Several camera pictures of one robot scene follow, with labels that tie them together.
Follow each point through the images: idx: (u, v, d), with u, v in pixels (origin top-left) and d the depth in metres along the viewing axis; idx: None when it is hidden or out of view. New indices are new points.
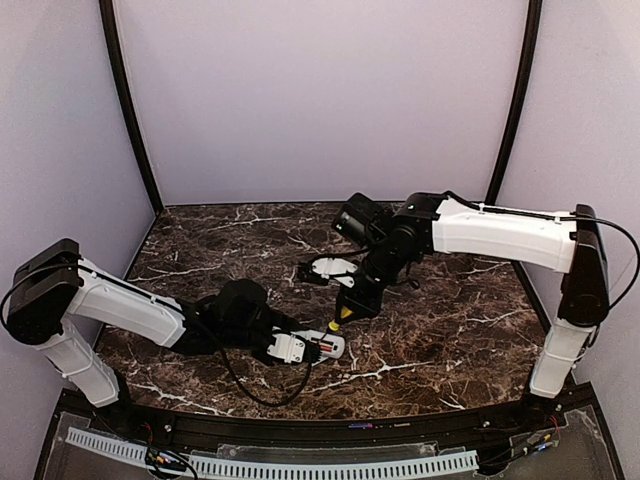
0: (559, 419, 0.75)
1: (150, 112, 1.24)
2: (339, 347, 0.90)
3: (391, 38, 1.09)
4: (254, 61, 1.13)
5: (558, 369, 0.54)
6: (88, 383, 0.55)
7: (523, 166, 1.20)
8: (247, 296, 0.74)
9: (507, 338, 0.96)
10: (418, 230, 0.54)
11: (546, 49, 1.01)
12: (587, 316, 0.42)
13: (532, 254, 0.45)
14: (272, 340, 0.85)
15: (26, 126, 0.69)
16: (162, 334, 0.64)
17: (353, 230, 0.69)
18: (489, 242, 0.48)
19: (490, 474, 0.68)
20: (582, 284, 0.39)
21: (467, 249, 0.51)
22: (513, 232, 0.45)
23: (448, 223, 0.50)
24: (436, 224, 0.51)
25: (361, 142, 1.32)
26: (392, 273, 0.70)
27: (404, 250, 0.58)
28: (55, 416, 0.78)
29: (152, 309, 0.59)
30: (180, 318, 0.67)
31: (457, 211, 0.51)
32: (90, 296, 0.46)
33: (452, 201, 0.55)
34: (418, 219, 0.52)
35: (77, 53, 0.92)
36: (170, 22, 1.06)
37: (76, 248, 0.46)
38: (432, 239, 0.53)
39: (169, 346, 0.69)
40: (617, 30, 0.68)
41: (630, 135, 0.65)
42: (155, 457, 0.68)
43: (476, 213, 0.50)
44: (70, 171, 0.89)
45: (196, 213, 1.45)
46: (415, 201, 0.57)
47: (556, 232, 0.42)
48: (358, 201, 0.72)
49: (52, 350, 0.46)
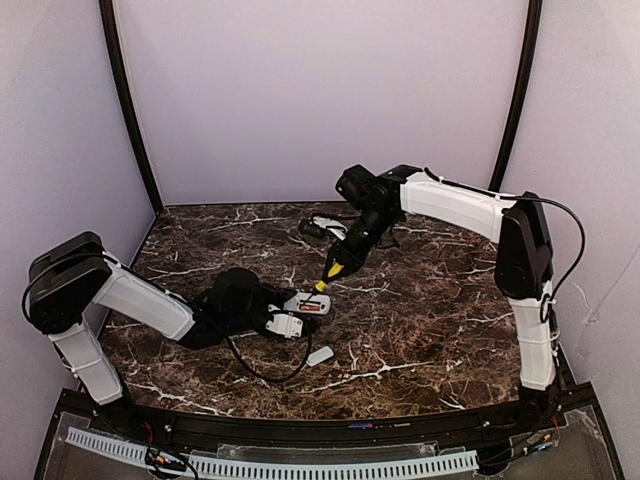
0: (559, 419, 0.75)
1: (150, 113, 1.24)
2: (326, 304, 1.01)
3: (391, 38, 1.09)
4: (254, 62, 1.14)
5: (531, 355, 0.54)
6: (95, 381, 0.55)
7: (523, 166, 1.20)
8: (240, 283, 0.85)
9: (507, 338, 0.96)
10: (391, 192, 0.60)
11: (546, 49, 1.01)
12: (516, 287, 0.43)
13: (475, 223, 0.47)
14: (270, 317, 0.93)
15: (25, 127, 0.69)
16: (173, 326, 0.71)
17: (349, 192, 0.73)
18: (440, 208, 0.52)
19: (490, 474, 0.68)
20: (512, 257, 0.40)
21: (429, 214, 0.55)
22: (455, 201, 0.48)
23: (411, 186, 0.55)
24: (402, 187, 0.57)
25: (361, 142, 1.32)
26: (379, 232, 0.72)
27: (383, 207, 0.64)
28: (55, 416, 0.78)
29: (163, 300, 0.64)
30: (190, 311, 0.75)
31: (423, 179, 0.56)
32: (115, 285, 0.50)
33: (425, 174, 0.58)
34: (390, 180, 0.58)
35: (77, 54, 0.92)
36: (169, 23, 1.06)
37: (99, 241, 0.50)
38: (400, 200, 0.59)
39: (177, 337, 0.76)
40: (617, 29, 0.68)
41: (630, 134, 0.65)
42: (156, 457, 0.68)
43: (437, 183, 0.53)
44: (69, 171, 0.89)
45: (196, 213, 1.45)
46: (398, 169, 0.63)
47: (491, 205, 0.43)
48: (356, 169, 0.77)
49: (65, 343, 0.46)
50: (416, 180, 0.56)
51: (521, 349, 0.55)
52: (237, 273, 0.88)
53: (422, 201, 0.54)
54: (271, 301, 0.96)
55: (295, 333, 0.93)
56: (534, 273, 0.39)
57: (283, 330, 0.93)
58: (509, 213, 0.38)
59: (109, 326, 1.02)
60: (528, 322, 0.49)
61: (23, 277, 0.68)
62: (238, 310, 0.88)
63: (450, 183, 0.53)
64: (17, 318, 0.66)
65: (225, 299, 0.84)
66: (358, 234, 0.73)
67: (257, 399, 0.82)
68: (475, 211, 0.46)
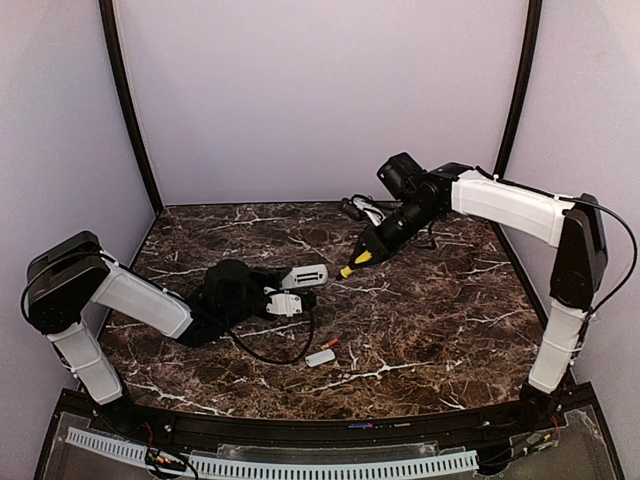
0: (559, 419, 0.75)
1: (150, 112, 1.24)
2: (324, 274, 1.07)
3: (391, 38, 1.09)
4: (253, 62, 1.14)
5: (554, 361, 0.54)
6: (95, 381, 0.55)
7: (523, 165, 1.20)
8: (230, 277, 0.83)
9: (507, 339, 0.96)
10: (442, 188, 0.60)
11: (547, 49, 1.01)
12: (571, 294, 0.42)
13: (531, 225, 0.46)
14: (268, 300, 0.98)
15: (26, 127, 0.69)
16: (171, 324, 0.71)
17: (392, 182, 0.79)
18: (493, 208, 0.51)
19: (490, 474, 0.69)
20: (573, 261, 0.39)
21: (481, 213, 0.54)
22: (511, 201, 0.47)
23: (463, 184, 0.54)
24: (455, 185, 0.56)
25: (361, 140, 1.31)
26: (415, 225, 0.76)
27: (431, 205, 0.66)
28: (55, 416, 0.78)
29: (160, 297, 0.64)
30: (187, 309, 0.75)
31: (476, 177, 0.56)
32: (114, 284, 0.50)
33: (477, 172, 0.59)
34: (442, 178, 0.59)
35: (77, 53, 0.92)
36: (170, 22, 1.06)
37: (96, 239, 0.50)
38: (451, 198, 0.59)
39: (175, 335, 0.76)
40: (617, 29, 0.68)
41: (629, 135, 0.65)
42: (156, 457, 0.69)
43: (492, 182, 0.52)
44: (69, 170, 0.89)
45: (196, 213, 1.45)
46: (450, 167, 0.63)
47: (550, 205, 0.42)
48: (402, 158, 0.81)
49: (65, 341, 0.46)
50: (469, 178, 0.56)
51: (539, 350, 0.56)
52: (227, 266, 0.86)
53: (472, 200, 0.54)
54: (266, 285, 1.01)
55: (298, 308, 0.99)
56: (593, 280, 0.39)
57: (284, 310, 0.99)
58: (573, 216, 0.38)
59: (109, 326, 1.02)
60: (565, 335, 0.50)
61: (23, 277, 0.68)
62: (233, 302, 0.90)
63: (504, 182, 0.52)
64: (17, 317, 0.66)
65: (219, 294, 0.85)
66: (395, 225, 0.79)
67: (257, 399, 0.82)
68: (529, 212, 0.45)
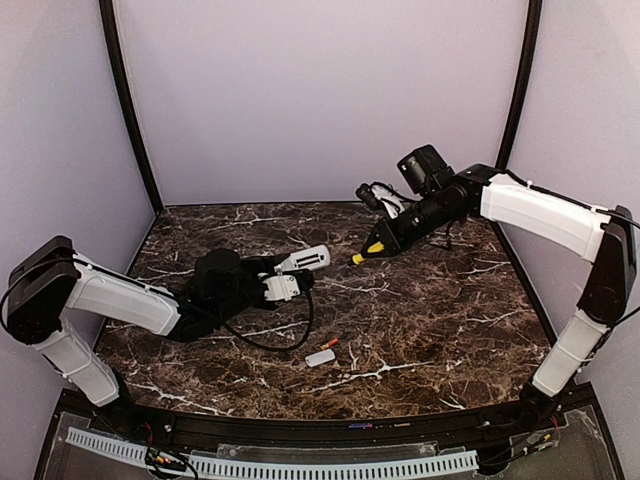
0: (559, 419, 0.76)
1: (150, 113, 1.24)
2: (325, 257, 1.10)
3: (391, 38, 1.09)
4: (253, 61, 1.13)
5: (563, 366, 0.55)
6: (90, 384, 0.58)
7: (523, 165, 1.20)
8: (218, 268, 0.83)
9: (507, 338, 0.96)
10: (470, 192, 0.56)
11: (547, 50, 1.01)
12: (602, 311, 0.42)
13: (564, 236, 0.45)
14: (264, 287, 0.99)
15: (26, 127, 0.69)
16: (160, 321, 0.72)
17: (414, 175, 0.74)
18: (522, 214, 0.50)
19: (490, 474, 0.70)
20: (607, 277, 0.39)
21: (509, 219, 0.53)
22: (545, 209, 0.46)
23: (495, 189, 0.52)
24: (486, 189, 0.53)
25: (361, 140, 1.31)
26: (430, 225, 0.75)
27: (453, 209, 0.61)
28: (55, 416, 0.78)
29: (142, 296, 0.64)
30: (173, 305, 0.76)
31: (507, 182, 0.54)
32: (89, 288, 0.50)
33: (506, 177, 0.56)
34: (472, 182, 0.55)
35: (77, 53, 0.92)
36: (170, 22, 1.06)
37: (69, 243, 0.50)
38: (480, 203, 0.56)
39: (165, 332, 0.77)
40: (617, 30, 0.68)
41: (629, 135, 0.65)
42: (156, 457, 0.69)
43: (524, 188, 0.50)
44: (69, 170, 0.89)
45: (197, 213, 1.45)
46: (476, 170, 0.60)
47: (589, 220, 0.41)
48: (429, 150, 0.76)
49: (52, 350, 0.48)
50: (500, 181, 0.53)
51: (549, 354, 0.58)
52: (216, 256, 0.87)
53: (500, 204, 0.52)
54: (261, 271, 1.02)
55: (295, 290, 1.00)
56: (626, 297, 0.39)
57: (282, 293, 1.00)
58: (614, 232, 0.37)
59: (109, 326, 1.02)
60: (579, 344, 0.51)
61: None
62: (225, 294, 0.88)
63: (536, 189, 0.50)
64: None
65: (209, 285, 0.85)
66: (410, 222, 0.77)
67: (257, 399, 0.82)
68: (564, 222, 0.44)
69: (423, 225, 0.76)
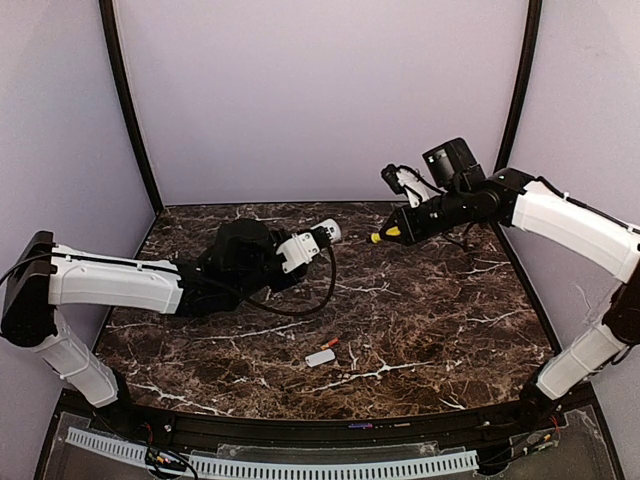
0: (559, 419, 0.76)
1: (150, 112, 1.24)
2: (335, 230, 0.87)
3: (391, 37, 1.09)
4: (254, 59, 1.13)
5: (572, 372, 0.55)
6: (87, 385, 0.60)
7: (524, 165, 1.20)
8: (242, 236, 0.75)
9: (507, 338, 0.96)
10: (504, 200, 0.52)
11: (547, 49, 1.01)
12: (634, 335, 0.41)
13: (597, 253, 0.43)
14: (282, 257, 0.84)
15: (26, 126, 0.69)
16: (160, 300, 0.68)
17: (441, 169, 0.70)
18: (549, 225, 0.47)
19: (490, 474, 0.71)
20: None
21: (540, 231, 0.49)
22: (575, 222, 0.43)
23: (530, 198, 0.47)
24: (520, 198, 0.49)
25: (362, 139, 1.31)
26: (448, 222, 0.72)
27: (482, 214, 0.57)
28: (55, 416, 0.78)
29: (135, 276, 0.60)
30: (173, 281, 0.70)
31: (543, 191, 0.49)
32: (69, 280, 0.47)
33: (540, 184, 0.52)
34: (507, 189, 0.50)
35: (77, 53, 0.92)
36: (170, 21, 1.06)
37: (48, 240, 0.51)
38: (512, 212, 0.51)
39: (173, 309, 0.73)
40: (617, 30, 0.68)
41: (629, 135, 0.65)
42: (156, 457, 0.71)
43: (561, 200, 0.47)
44: (69, 169, 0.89)
45: (196, 213, 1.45)
46: (507, 172, 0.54)
47: (628, 240, 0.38)
48: (459, 146, 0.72)
49: (49, 353, 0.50)
50: (535, 190, 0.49)
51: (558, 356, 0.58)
52: (239, 224, 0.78)
53: (526, 213, 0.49)
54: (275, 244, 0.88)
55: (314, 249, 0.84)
56: None
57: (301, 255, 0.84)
58: None
59: (109, 326, 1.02)
60: (588, 352, 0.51)
61: None
62: (246, 268, 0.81)
63: (574, 202, 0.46)
64: None
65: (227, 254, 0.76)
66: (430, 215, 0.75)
67: (257, 399, 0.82)
68: (595, 237, 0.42)
69: (440, 219, 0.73)
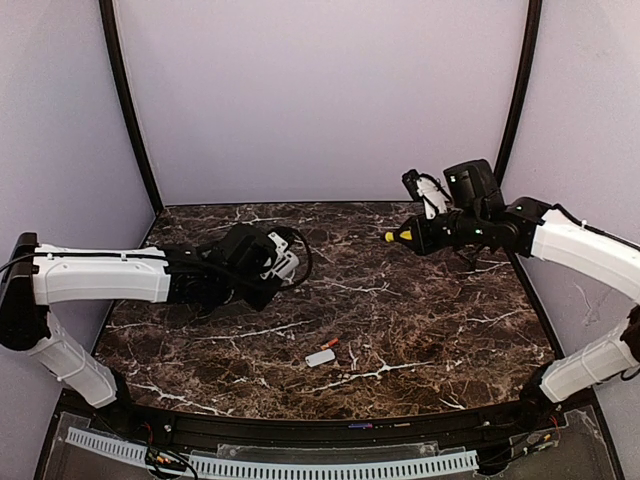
0: (559, 419, 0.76)
1: (150, 113, 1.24)
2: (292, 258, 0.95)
3: (391, 37, 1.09)
4: (254, 59, 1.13)
5: (581, 377, 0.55)
6: (85, 386, 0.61)
7: (523, 165, 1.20)
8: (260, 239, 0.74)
9: (507, 339, 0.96)
10: (523, 231, 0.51)
11: (547, 50, 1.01)
12: None
13: (623, 282, 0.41)
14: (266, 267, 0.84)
15: (26, 127, 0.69)
16: (149, 290, 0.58)
17: (461, 191, 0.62)
18: (571, 254, 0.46)
19: (490, 474, 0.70)
20: None
21: (563, 261, 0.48)
22: (594, 250, 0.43)
23: (549, 230, 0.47)
24: (539, 230, 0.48)
25: (362, 139, 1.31)
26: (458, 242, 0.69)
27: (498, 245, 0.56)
28: (55, 416, 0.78)
29: (116, 265, 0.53)
30: (160, 267, 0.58)
31: (562, 221, 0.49)
32: (50, 278, 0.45)
33: (558, 212, 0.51)
34: (525, 220, 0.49)
35: (77, 54, 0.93)
36: (170, 22, 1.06)
37: (31, 241, 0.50)
38: (531, 243, 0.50)
39: (165, 298, 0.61)
40: (617, 30, 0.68)
41: (629, 135, 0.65)
42: (155, 457, 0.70)
43: (580, 229, 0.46)
44: (69, 171, 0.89)
45: (197, 213, 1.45)
46: (522, 201, 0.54)
47: None
48: (484, 167, 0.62)
49: (46, 356, 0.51)
50: (554, 220, 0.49)
51: (573, 359, 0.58)
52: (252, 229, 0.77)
53: (544, 243, 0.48)
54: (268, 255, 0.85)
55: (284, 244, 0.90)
56: None
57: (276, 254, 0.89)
58: None
59: (109, 326, 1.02)
60: (600, 363, 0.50)
61: None
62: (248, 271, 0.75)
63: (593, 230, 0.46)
64: None
65: (235, 250, 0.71)
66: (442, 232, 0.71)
67: (257, 399, 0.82)
68: (617, 265, 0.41)
69: (451, 237, 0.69)
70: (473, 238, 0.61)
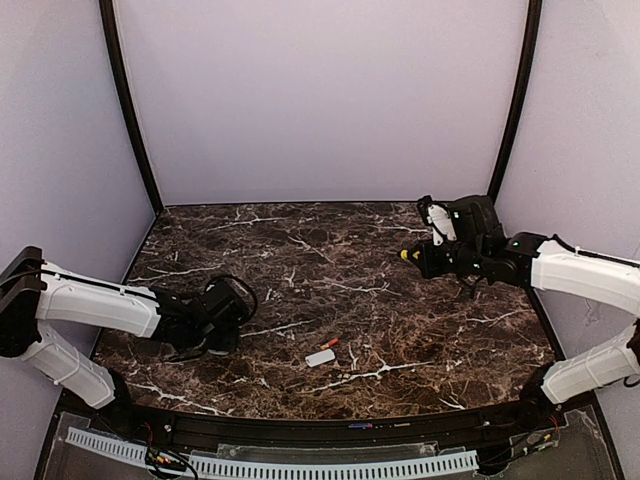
0: (559, 419, 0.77)
1: (150, 113, 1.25)
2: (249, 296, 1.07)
3: (391, 37, 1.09)
4: (253, 59, 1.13)
5: (583, 382, 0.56)
6: (82, 387, 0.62)
7: (523, 166, 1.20)
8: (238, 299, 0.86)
9: (507, 339, 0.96)
10: (520, 266, 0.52)
11: (546, 50, 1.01)
12: None
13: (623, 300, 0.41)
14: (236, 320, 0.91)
15: (26, 127, 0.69)
16: (137, 325, 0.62)
17: (463, 225, 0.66)
18: (569, 279, 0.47)
19: (490, 474, 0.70)
20: None
21: (566, 288, 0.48)
22: (587, 270, 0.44)
23: (543, 260, 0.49)
24: (535, 261, 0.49)
25: (362, 140, 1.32)
26: (460, 271, 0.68)
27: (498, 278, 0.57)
28: (55, 416, 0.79)
29: (115, 299, 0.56)
30: (153, 305, 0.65)
31: (557, 249, 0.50)
32: (58, 298, 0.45)
33: (554, 242, 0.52)
34: (521, 254, 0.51)
35: (77, 54, 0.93)
36: (169, 22, 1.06)
37: (38, 255, 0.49)
38: (531, 275, 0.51)
39: (150, 335, 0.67)
40: (616, 31, 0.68)
41: (629, 136, 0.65)
42: (156, 457, 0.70)
43: (572, 255, 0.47)
44: (69, 171, 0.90)
45: (197, 213, 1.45)
46: (520, 236, 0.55)
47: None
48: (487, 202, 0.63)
49: (39, 361, 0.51)
50: (549, 249, 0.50)
51: (574, 365, 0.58)
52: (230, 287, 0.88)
53: (542, 272, 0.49)
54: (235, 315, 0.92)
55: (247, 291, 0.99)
56: None
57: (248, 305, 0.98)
58: None
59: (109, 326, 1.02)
60: (602, 368, 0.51)
61: None
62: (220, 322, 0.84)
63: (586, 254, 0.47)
64: None
65: (217, 300, 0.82)
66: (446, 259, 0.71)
67: (257, 399, 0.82)
68: (613, 282, 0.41)
69: (453, 264, 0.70)
70: (474, 269, 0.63)
